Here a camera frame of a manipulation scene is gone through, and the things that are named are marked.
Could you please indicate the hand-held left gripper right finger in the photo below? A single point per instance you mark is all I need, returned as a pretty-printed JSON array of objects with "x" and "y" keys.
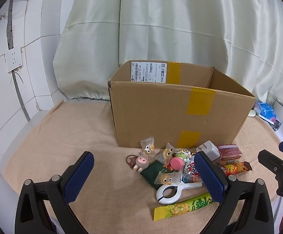
[{"x": 208, "y": 178}]

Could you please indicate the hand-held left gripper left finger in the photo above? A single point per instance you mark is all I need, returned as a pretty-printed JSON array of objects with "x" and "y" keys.
[{"x": 79, "y": 175}]

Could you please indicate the yellow green snack bar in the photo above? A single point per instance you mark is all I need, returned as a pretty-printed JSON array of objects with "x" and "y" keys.
[{"x": 183, "y": 207}]

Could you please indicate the dark green packet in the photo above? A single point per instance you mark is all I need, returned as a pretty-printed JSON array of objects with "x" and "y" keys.
[{"x": 151, "y": 173}]

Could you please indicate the brown cardboard box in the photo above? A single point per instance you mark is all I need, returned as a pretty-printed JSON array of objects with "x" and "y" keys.
[{"x": 151, "y": 112}]

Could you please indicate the red white candy packet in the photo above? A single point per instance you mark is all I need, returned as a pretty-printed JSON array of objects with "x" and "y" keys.
[{"x": 191, "y": 171}]

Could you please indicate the white charger plug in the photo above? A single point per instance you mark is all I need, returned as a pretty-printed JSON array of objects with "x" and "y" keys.
[{"x": 209, "y": 150}]

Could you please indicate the orange snack bar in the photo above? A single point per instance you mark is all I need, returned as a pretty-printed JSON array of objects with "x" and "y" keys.
[{"x": 236, "y": 168}]

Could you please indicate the red snack pack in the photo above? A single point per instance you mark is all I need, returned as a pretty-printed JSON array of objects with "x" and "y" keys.
[{"x": 229, "y": 153}]

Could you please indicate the green yellow toy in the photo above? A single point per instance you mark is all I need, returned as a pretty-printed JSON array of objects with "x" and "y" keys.
[{"x": 182, "y": 154}]

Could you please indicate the white plastic clip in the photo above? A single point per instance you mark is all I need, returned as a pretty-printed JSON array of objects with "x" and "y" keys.
[{"x": 175, "y": 196}]

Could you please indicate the clear packet with owl toy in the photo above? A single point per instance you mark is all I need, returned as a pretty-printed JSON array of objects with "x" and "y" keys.
[
  {"x": 148, "y": 147},
  {"x": 168, "y": 152},
  {"x": 167, "y": 179}
]

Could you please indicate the blue tissue pack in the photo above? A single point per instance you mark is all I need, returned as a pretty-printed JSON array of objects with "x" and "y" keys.
[{"x": 267, "y": 111}]

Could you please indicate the pink pig figurine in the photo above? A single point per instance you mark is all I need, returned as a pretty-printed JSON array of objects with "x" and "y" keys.
[{"x": 141, "y": 162}]

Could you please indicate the pale green curtain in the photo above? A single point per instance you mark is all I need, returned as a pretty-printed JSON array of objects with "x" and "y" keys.
[{"x": 156, "y": 17}]

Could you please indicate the white wall socket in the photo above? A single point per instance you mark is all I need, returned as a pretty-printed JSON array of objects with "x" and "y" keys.
[{"x": 13, "y": 59}]

